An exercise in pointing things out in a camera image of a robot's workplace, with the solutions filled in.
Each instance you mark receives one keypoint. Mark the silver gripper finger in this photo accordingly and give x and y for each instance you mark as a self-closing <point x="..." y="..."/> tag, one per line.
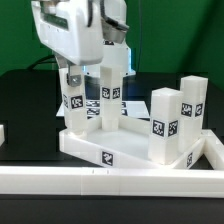
<point x="74" y="75"/>

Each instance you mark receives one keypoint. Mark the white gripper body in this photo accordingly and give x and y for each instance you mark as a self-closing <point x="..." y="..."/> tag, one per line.
<point x="70" y="28"/>

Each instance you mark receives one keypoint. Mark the white desk top tray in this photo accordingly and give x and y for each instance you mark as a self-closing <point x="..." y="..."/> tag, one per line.
<point x="127" y="147"/>

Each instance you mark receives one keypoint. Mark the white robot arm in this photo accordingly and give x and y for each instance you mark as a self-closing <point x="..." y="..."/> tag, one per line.
<point x="114" y="54"/>

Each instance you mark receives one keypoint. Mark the white fiducial marker sheet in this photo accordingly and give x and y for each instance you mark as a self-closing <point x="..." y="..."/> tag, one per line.
<point x="93" y="108"/>

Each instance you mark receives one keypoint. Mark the white block left edge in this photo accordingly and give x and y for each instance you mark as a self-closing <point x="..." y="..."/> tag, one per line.
<point x="2" y="136"/>

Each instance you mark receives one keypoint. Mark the white front fence bar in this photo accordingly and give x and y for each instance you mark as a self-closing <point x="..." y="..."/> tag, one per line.
<point x="112" y="182"/>

